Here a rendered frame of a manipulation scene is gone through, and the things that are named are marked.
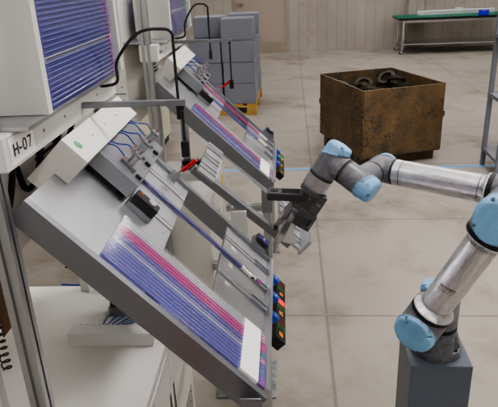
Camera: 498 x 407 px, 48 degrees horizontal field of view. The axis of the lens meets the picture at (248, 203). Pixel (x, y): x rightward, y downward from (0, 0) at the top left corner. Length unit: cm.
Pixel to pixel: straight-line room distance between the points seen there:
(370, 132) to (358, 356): 263
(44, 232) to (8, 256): 9
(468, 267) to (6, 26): 119
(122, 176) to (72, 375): 59
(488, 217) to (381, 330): 158
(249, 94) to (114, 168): 563
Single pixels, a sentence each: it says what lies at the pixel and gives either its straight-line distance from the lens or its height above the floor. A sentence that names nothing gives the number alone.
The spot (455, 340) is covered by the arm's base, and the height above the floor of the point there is 61.
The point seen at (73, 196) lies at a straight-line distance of 140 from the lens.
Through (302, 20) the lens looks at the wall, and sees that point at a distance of 1260.
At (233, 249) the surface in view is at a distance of 182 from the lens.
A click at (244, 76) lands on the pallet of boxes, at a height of 48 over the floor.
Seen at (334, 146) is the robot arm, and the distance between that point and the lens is 159.
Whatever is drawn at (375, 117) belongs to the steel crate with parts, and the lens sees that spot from 494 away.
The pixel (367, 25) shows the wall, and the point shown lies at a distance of 1271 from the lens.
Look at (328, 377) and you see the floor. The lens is 260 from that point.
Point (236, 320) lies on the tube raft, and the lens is 152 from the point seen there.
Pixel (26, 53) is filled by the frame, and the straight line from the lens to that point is 128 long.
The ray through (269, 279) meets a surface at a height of 73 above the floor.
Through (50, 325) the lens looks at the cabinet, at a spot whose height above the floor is 62.
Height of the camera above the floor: 166
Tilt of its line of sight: 22 degrees down
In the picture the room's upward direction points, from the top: 3 degrees counter-clockwise
